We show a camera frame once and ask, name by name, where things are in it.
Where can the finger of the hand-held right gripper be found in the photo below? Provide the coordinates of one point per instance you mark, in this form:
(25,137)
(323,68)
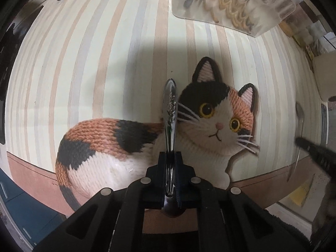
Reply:
(315,152)

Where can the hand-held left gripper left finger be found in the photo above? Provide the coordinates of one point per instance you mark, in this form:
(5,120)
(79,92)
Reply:
(161,168)

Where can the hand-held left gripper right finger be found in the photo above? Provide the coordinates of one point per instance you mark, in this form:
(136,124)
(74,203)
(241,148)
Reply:
(180,168)

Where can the clear plastic container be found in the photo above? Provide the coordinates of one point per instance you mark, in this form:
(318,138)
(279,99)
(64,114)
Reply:
(265,13)

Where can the blue smartphone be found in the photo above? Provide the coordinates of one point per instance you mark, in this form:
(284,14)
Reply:
(324,123)

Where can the dark fleece clothing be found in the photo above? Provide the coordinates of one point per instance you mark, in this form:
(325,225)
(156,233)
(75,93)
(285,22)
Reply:
(284,225)

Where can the striped cat print table mat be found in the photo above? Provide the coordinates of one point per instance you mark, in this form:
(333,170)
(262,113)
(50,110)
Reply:
(78,57)

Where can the blue cabinet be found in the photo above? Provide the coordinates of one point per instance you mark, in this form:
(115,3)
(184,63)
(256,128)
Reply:
(21,210)

